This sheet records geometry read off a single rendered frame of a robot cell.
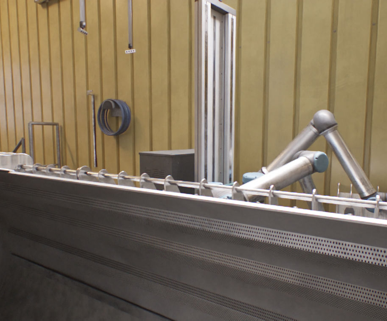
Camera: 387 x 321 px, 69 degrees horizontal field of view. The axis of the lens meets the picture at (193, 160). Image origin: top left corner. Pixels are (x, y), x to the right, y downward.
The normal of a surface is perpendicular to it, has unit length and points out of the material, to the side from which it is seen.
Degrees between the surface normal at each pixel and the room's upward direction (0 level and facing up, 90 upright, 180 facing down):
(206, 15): 90
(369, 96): 90
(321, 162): 88
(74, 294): 77
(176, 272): 105
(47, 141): 90
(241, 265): 62
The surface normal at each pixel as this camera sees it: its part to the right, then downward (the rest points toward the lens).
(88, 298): -0.50, -0.11
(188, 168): 0.73, 0.07
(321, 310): -0.49, 0.38
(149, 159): -0.69, 0.07
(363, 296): -0.46, -0.39
